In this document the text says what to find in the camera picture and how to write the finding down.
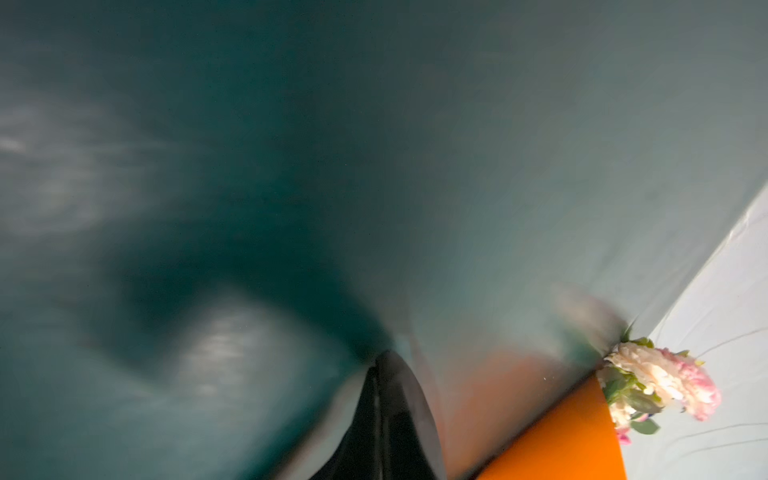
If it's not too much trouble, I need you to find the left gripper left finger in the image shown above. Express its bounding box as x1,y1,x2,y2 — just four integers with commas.
311,366,381,480

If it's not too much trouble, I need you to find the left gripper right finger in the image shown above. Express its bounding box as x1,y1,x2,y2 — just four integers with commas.
375,350,447,480

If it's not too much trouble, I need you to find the green table mat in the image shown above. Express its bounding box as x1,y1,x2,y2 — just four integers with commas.
1,1,767,479

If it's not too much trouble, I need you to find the light pink fake rose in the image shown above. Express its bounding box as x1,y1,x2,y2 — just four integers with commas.
602,337,722,421

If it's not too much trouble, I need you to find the orange wrapping paper sheet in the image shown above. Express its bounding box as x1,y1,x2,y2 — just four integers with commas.
477,375,627,480

